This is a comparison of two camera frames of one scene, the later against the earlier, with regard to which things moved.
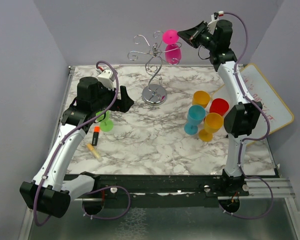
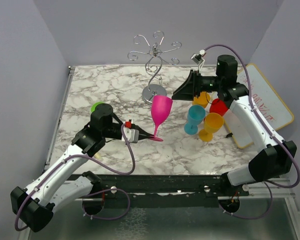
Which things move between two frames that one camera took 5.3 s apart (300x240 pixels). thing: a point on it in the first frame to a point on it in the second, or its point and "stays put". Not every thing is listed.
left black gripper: x=123 y=104 to x=143 y=134
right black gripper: x=190 y=36 to x=190 y=88
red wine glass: x=219 y=106 stays put
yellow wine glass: x=200 y=98 stays put
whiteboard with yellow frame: x=274 y=115 stays put
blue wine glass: x=195 y=115 stays put
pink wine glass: x=170 y=38 to x=161 y=108
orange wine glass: x=213 y=122 stays put
